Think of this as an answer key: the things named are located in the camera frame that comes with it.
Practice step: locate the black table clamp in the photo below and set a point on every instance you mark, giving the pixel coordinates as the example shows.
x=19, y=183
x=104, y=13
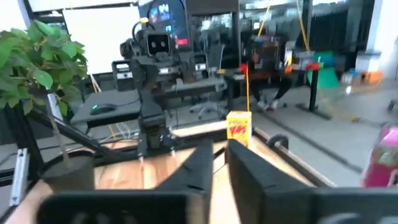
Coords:
x=271, y=140

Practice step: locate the green plant in black pot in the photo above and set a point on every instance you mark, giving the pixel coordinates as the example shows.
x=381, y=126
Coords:
x=71, y=177

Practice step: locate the black computer mouse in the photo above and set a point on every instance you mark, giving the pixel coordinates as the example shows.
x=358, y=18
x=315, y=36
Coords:
x=104, y=109

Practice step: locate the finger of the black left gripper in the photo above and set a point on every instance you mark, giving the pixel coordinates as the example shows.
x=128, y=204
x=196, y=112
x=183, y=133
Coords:
x=150, y=74
x=170, y=73

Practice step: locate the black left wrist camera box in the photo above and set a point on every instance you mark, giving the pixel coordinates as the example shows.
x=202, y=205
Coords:
x=158, y=43

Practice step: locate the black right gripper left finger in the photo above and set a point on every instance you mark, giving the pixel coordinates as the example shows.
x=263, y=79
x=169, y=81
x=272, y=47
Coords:
x=192, y=180

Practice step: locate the white container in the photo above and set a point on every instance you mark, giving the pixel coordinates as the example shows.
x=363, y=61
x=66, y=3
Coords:
x=368, y=62

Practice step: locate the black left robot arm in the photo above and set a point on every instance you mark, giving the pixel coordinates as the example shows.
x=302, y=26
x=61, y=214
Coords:
x=150, y=109

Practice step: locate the silver aluminium bracket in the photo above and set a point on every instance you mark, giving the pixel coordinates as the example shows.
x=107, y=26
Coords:
x=19, y=177

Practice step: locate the computer monitor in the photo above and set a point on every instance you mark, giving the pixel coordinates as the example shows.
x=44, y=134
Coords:
x=168, y=15

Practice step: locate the yellow cereal box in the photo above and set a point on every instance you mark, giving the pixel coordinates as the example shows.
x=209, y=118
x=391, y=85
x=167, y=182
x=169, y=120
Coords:
x=238, y=127

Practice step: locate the person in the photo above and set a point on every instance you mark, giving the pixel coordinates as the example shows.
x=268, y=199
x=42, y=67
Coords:
x=286, y=87

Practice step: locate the black workshop desk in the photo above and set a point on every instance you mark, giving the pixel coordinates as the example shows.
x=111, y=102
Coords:
x=314, y=93

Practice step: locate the purple Raisin Bran box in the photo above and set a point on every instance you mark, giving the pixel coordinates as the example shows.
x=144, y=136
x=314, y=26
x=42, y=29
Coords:
x=382, y=168

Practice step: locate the grey desk with mouse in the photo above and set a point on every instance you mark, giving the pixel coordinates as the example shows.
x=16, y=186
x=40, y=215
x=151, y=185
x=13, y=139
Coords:
x=124, y=107

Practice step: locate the grey office chair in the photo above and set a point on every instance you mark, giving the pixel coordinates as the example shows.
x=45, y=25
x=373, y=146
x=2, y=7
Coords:
x=207, y=109

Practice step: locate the green panel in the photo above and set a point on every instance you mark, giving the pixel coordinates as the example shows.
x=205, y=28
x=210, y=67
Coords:
x=326, y=79

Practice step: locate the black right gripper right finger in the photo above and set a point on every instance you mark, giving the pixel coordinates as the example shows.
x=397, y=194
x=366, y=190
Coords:
x=258, y=199

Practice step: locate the black aluminium rig frame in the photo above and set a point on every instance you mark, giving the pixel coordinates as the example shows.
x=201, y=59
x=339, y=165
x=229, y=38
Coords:
x=21, y=133

